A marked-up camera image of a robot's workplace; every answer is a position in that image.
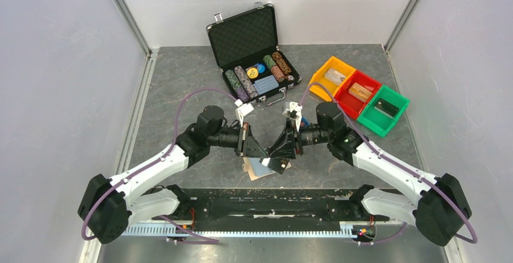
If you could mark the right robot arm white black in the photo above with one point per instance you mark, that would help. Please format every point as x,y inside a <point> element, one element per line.
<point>435,205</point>

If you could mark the white card in yellow bin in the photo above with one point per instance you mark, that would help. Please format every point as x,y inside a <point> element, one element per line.
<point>334,76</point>

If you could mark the red plastic bin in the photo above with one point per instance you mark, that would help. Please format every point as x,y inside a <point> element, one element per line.
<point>351,105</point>

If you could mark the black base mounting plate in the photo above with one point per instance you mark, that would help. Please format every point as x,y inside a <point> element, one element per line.
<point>269,210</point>

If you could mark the orange card in red bin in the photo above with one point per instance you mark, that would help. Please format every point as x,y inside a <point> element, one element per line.
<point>360,92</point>

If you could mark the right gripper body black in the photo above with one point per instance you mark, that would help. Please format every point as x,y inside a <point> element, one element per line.
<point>313,135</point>

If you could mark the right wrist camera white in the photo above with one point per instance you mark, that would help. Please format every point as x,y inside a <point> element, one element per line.
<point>293,110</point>

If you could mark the beige leather card holder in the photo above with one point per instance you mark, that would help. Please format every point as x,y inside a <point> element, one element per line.
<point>247,168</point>

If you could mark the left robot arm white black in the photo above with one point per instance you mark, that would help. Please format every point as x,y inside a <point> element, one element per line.
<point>110,205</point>

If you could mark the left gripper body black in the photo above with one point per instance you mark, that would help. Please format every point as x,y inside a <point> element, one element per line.
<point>235,138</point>

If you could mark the yellow plastic bin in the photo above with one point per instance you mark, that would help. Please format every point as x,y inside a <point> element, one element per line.
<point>337,64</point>

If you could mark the black poker chip case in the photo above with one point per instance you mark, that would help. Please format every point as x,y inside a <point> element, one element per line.
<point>247,52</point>

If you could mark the black card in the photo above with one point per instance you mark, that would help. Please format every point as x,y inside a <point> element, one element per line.
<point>386,108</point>
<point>265,161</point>

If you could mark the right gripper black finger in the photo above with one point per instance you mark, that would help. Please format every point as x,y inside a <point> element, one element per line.
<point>285,145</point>
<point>278,165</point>

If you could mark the green plastic bin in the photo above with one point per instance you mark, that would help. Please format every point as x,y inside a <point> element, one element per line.
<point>375,121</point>

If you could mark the black card in green bin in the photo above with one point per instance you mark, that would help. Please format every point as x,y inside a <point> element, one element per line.
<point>386,108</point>

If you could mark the orange blue toy car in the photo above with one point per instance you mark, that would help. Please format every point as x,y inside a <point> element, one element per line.
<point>304,122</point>

